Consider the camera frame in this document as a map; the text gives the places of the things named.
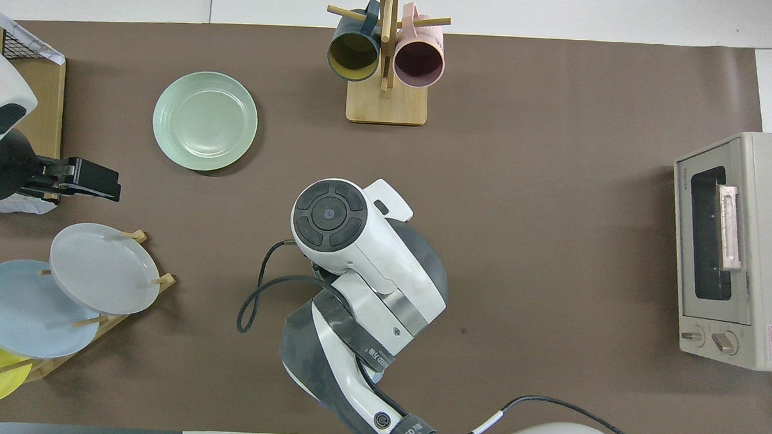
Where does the wooden mug tree stand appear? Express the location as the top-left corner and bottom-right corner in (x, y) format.
(323, 0), (452, 127)

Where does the pink mug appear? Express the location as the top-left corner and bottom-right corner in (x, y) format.
(393, 2), (447, 89)

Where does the grey plate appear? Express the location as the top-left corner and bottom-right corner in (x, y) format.
(47, 221), (164, 317)

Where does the beige toaster oven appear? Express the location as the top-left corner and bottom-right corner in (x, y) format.
(667, 129), (772, 372)

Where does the brown paper table mat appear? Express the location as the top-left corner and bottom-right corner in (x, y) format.
(0, 16), (772, 434)

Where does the dark blue mug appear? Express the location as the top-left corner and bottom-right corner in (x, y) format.
(327, 0), (383, 83)

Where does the light green plate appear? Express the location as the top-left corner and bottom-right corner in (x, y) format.
(151, 69), (260, 173)

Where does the light blue plate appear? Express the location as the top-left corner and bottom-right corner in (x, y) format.
(0, 258), (103, 361)

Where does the wooden plate rack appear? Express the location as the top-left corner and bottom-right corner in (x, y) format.
(0, 225), (179, 389)

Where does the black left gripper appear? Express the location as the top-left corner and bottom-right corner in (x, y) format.
(37, 155), (123, 204)

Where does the wooden shelf with wire mesh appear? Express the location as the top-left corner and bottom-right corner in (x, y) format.
(0, 21), (68, 201)

